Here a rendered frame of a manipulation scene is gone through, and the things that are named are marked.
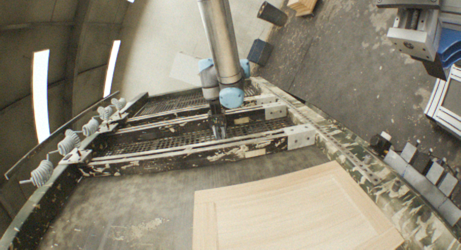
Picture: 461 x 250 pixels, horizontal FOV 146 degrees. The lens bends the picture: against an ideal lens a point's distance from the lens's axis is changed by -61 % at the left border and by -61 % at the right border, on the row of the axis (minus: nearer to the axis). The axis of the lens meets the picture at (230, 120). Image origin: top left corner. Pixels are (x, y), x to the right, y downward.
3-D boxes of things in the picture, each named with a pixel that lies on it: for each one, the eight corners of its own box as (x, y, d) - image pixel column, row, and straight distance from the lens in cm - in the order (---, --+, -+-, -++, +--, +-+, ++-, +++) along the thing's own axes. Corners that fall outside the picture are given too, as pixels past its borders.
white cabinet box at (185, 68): (261, 84, 426) (177, 52, 407) (251, 106, 436) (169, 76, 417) (255, 78, 483) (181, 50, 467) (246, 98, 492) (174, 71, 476)
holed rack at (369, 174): (380, 182, 59) (382, 180, 59) (374, 185, 57) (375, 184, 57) (253, 77, 195) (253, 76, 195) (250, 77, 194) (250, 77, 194)
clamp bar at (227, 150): (316, 146, 77) (320, 89, 67) (68, 180, 107) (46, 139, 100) (305, 135, 84) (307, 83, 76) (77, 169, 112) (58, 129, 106)
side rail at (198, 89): (251, 89, 189) (250, 79, 186) (149, 107, 199) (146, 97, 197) (250, 87, 197) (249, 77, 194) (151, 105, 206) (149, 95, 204)
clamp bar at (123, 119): (277, 107, 117) (274, 70, 111) (106, 136, 138) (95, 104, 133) (271, 102, 126) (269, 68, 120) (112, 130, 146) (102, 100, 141)
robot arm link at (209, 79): (216, 57, 65) (193, 61, 68) (220, 87, 67) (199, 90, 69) (220, 56, 73) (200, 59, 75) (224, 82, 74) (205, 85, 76)
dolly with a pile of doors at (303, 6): (324, -6, 364) (306, -18, 350) (315, 17, 342) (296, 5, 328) (308, -1, 414) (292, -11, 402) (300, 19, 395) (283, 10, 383)
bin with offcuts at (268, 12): (291, 11, 471) (267, -2, 456) (283, 29, 457) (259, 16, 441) (283, 13, 518) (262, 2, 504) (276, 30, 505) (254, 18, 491)
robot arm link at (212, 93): (202, 86, 76) (222, 82, 75) (204, 96, 77) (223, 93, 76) (201, 90, 68) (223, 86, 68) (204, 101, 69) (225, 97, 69)
